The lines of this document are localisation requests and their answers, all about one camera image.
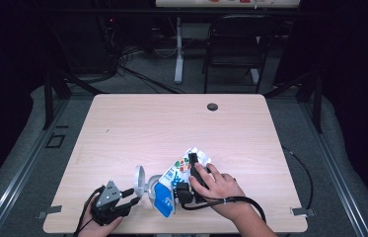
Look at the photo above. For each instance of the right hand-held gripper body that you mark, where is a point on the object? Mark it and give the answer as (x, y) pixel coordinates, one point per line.
(183, 194)

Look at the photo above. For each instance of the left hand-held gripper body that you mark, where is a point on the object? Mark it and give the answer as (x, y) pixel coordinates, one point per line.
(107, 200)

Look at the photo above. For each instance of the silver round lid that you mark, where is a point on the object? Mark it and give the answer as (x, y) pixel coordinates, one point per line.
(139, 181)

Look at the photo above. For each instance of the white printed pouch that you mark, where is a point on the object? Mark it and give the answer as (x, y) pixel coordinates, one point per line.
(171, 177)

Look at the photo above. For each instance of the person's left hand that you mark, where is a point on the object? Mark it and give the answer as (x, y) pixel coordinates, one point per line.
(96, 230)

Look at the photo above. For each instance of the person's right hand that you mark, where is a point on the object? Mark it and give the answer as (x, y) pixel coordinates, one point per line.
(219, 194)

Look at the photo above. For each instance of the black table grommet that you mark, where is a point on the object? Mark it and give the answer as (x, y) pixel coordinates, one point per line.
(212, 106)

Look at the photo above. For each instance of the grey tape strip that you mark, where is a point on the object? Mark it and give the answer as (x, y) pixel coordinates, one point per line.
(50, 210)
(303, 211)

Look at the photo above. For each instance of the white table leg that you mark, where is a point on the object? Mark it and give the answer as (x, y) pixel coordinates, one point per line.
(179, 59)

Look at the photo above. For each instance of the black metal stand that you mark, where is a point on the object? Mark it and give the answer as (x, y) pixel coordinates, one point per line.
(48, 98)
(318, 105)

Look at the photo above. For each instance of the black folding chair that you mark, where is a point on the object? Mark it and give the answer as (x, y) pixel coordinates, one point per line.
(237, 39)

